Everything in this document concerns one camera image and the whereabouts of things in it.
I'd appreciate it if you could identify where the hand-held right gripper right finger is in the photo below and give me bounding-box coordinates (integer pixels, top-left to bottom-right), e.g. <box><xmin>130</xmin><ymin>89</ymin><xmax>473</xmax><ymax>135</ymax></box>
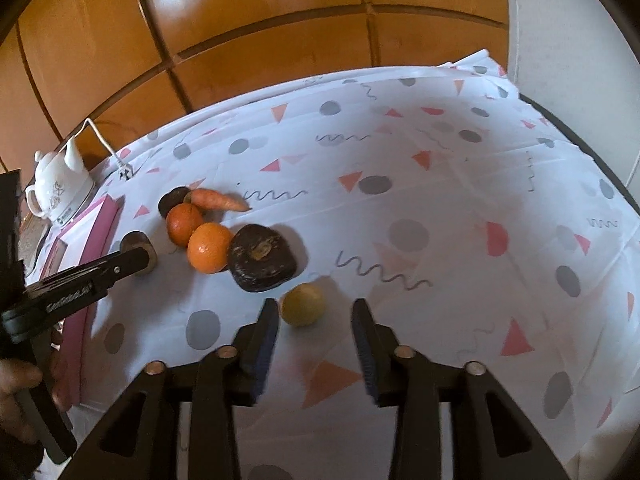
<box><xmin>350</xmin><ymin>299</ymin><xmax>571</xmax><ymax>480</ymax></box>

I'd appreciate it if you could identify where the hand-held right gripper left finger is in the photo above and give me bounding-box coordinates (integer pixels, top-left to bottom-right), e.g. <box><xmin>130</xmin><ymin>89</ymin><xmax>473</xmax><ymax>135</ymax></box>
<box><xmin>75</xmin><ymin>299</ymin><xmax>281</xmax><ymax>480</ymax></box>

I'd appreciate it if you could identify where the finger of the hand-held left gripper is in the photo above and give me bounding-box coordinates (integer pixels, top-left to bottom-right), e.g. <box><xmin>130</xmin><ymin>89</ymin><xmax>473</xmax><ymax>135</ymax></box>
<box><xmin>1</xmin><ymin>247</ymin><xmax>153</xmax><ymax>345</ymax></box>

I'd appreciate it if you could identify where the pink-rimmed tray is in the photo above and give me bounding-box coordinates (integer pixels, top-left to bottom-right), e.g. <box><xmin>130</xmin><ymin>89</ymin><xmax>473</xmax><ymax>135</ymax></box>
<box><xmin>37</xmin><ymin>194</ymin><xmax>125</xmax><ymax>406</ymax></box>

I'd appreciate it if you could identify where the dark cylinder with cork top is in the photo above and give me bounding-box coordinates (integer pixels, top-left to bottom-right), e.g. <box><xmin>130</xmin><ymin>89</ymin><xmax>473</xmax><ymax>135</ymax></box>
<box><xmin>120</xmin><ymin>231</ymin><xmax>158</xmax><ymax>278</ymax></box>

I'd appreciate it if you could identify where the yellow lemon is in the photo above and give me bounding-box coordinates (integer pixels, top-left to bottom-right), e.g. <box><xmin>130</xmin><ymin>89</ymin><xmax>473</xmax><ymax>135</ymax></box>
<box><xmin>280</xmin><ymin>283</ymin><xmax>327</xmax><ymax>328</ymax></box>

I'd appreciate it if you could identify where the large dark brown round object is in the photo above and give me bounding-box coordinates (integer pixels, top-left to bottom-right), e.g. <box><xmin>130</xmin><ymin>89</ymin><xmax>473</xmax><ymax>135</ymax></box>
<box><xmin>228</xmin><ymin>225</ymin><xmax>298</xmax><ymax>293</ymax></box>

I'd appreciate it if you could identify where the orange with stem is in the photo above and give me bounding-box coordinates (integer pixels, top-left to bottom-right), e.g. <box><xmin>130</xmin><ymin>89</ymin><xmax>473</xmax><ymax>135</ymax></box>
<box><xmin>166</xmin><ymin>202</ymin><xmax>205</xmax><ymax>248</ymax></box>

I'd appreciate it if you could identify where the small dark brown round object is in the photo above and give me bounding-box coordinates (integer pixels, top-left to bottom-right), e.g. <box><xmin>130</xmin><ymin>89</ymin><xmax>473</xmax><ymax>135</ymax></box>
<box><xmin>158</xmin><ymin>186</ymin><xmax>192</xmax><ymax>219</ymax></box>

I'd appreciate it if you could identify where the carrot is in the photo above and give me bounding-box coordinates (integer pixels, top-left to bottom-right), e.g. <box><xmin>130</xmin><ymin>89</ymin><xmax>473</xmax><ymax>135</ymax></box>
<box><xmin>189</xmin><ymin>188</ymin><xmax>252</xmax><ymax>212</ymax></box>

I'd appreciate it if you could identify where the person's left hand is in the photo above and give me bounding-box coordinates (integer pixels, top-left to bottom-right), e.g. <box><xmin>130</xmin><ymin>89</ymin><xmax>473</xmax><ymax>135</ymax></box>
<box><xmin>0</xmin><ymin>360</ymin><xmax>45</xmax><ymax>445</ymax></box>

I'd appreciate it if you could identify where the white floral electric kettle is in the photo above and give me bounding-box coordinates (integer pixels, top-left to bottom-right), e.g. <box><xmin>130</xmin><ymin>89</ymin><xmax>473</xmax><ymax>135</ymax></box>
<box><xmin>25</xmin><ymin>137</ymin><xmax>96</xmax><ymax>223</ymax></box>

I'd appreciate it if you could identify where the white patterned tablecloth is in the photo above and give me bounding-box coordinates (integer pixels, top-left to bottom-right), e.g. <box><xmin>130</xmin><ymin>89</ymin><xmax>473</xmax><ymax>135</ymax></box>
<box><xmin>30</xmin><ymin>49</ymin><xmax>636</xmax><ymax>480</ymax></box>

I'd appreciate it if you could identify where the white power cable with plug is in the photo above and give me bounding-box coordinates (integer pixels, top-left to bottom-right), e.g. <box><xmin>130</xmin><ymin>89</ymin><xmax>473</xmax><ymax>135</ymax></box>
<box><xmin>62</xmin><ymin>117</ymin><xmax>136</xmax><ymax>181</ymax></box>

